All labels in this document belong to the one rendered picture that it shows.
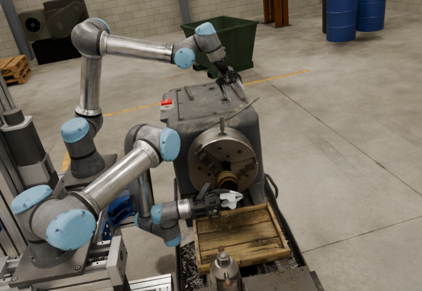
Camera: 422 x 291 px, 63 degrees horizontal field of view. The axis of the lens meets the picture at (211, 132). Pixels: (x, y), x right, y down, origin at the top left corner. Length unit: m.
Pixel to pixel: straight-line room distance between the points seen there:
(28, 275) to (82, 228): 0.28
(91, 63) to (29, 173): 0.51
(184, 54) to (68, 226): 0.71
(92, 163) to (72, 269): 0.55
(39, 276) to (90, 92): 0.77
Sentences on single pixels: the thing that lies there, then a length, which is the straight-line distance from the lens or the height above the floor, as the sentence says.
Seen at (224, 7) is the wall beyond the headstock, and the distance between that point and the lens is 11.74.
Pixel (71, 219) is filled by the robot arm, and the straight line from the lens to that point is 1.02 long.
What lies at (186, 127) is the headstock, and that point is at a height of 1.24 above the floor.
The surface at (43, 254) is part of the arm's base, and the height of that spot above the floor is 1.21.
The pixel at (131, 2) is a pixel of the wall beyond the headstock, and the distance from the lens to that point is 11.28.
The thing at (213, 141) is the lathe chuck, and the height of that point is 1.23.
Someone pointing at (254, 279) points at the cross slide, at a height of 0.97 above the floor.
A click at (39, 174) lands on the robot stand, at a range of 1.38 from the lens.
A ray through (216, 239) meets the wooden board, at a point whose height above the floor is 0.88.
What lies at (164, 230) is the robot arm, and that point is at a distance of 1.42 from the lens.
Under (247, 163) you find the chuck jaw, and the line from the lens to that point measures 1.53.
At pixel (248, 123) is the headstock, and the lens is 1.65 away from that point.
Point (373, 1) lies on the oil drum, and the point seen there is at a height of 0.63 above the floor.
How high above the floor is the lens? 1.94
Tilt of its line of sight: 27 degrees down
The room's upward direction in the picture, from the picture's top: 9 degrees counter-clockwise
